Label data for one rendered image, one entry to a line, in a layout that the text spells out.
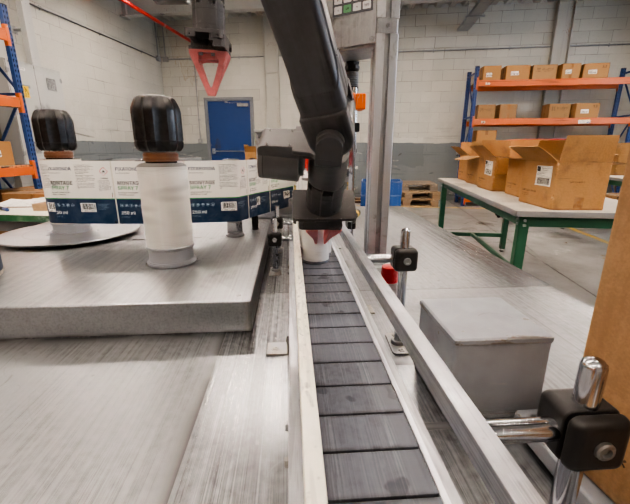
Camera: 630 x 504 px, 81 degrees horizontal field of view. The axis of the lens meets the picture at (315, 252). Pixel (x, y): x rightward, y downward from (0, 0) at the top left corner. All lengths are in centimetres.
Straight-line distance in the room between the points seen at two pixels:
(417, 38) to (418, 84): 84
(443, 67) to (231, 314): 825
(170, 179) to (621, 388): 64
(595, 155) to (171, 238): 208
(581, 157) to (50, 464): 228
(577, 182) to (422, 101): 637
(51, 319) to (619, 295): 64
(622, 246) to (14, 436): 53
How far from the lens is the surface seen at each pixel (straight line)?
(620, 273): 32
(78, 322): 63
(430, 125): 846
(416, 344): 27
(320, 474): 24
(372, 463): 30
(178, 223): 71
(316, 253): 69
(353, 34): 86
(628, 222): 32
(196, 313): 56
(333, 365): 39
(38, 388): 54
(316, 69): 43
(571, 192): 233
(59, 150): 106
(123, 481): 39
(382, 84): 84
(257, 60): 886
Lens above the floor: 109
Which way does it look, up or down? 16 degrees down
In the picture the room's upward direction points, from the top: straight up
